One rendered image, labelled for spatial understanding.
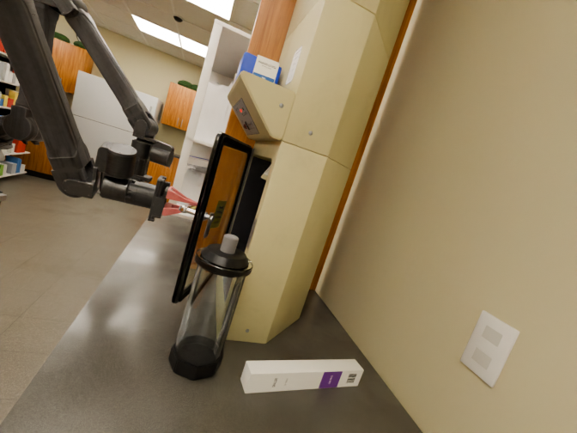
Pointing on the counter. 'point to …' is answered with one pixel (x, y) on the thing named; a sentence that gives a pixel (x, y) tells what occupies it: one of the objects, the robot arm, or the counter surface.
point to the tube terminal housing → (309, 161)
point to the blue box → (252, 65)
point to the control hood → (263, 105)
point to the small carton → (266, 69)
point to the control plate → (245, 117)
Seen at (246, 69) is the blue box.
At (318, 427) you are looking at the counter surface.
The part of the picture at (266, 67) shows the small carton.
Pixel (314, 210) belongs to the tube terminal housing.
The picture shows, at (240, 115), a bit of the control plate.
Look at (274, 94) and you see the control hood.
